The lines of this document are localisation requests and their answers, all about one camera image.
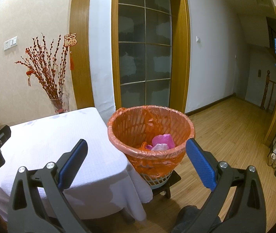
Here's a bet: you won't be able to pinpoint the wooden framed glass door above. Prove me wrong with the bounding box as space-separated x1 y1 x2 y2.
111 0 191 114

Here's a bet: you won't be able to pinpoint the dark wooden stool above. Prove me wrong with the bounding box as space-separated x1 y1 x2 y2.
152 169 181 199

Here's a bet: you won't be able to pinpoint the person's dark trouser leg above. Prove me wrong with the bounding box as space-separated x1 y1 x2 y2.
171 205 222 233

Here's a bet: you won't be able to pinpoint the white wall socket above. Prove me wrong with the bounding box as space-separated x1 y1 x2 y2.
4 36 18 51

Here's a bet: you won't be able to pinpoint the pink plastic bag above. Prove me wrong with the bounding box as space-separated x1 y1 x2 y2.
152 133 176 151

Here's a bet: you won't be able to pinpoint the plastic lattice waste basket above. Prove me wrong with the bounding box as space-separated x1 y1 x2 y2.
107 105 195 190

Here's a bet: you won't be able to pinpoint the red hanging knot ornament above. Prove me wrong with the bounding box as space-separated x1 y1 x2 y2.
64 34 77 71

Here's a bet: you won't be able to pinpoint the white tablecloth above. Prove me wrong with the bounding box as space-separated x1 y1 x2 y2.
0 107 153 222

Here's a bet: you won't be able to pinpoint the clear glass vase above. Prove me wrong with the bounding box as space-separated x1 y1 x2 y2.
50 92 70 114

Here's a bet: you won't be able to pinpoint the wooden wall pillar trim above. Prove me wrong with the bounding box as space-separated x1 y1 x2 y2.
69 0 95 110

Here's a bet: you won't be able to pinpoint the orange bin liner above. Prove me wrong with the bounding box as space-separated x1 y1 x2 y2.
107 105 195 175

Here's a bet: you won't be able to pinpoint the wooden stair newel post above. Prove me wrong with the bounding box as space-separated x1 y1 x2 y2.
261 70 271 110

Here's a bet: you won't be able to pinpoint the wooden stair railing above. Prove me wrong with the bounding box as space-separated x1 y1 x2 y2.
269 80 276 113

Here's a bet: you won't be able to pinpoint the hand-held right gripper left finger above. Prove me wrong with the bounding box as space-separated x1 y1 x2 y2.
7 139 90 233

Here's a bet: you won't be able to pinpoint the red berry branches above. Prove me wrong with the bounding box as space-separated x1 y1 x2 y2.
15 32 70 100

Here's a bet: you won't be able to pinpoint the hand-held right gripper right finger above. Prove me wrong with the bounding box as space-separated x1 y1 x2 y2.
185 138 267 233

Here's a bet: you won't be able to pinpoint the small red lantern ornament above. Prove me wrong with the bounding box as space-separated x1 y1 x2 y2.
25 69 34 86

